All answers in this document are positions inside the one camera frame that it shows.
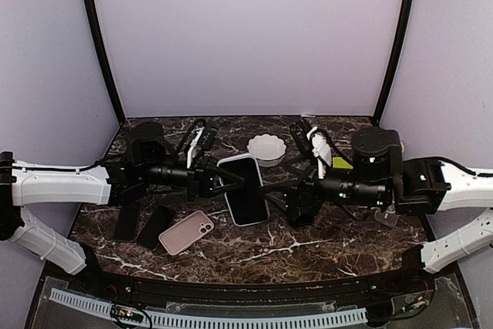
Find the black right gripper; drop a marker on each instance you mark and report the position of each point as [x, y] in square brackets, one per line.
[293, 191]

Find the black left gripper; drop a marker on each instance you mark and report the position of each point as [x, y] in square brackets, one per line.
[202, 179]

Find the lavender phone case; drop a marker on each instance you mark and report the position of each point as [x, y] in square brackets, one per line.
[244, 190]

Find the pink phone case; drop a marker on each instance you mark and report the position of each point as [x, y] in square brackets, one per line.
[186, 232]

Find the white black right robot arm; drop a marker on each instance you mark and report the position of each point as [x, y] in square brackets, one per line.
[379, 178]

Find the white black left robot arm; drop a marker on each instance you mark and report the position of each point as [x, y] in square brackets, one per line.
[148, 160]

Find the clear magsafe phone case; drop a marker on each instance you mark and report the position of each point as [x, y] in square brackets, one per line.
[388, 217]

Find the white scalloped bowl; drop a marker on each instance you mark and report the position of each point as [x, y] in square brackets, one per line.
[269, 150]

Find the green bowl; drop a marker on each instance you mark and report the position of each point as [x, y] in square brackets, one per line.
[340, 163]

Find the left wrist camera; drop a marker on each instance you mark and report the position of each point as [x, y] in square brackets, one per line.
[199, 138]

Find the white slotted cable duct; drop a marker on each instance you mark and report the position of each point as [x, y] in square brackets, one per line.
[206, 316]

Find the black front table rail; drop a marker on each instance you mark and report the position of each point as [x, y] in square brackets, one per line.
[377, 290]

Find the black right corner post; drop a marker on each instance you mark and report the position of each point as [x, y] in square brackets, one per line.
[394, 58]

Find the black corner post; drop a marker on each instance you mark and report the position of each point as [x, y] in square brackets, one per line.
[394, 58]
[103, 60]

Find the black left corner post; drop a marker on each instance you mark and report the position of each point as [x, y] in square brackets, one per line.
[103, 60]

